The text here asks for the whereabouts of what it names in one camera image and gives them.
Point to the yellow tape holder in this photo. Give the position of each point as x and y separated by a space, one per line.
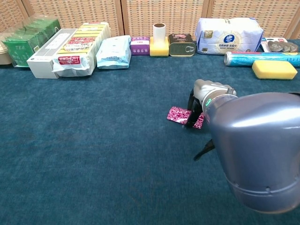
159 49

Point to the white blue tissue pack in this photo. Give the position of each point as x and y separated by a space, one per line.
229 36

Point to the loose yellow sponge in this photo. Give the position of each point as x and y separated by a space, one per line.
274 69

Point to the pink patterned pouch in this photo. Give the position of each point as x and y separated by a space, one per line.
178 114

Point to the small purple box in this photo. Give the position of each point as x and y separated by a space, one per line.
140 47

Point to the dark canned meat tin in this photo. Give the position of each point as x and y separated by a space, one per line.
181 45

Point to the light blue wet wipes pack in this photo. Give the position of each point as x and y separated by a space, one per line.
114 52

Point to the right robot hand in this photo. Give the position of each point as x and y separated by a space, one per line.
208 90

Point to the white power strip box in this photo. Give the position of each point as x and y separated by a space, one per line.
44 61

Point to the dark blue table mat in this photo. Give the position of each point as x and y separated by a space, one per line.
105 152

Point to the green tea bag box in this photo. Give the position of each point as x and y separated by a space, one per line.
21 47

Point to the blue cling wrap roll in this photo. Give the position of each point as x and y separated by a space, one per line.
239 59

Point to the white paper roll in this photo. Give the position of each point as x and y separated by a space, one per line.
159 32

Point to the woven folding screen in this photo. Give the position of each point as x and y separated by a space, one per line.
164 11

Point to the yellow sponge multipack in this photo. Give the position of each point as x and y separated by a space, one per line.
82 47

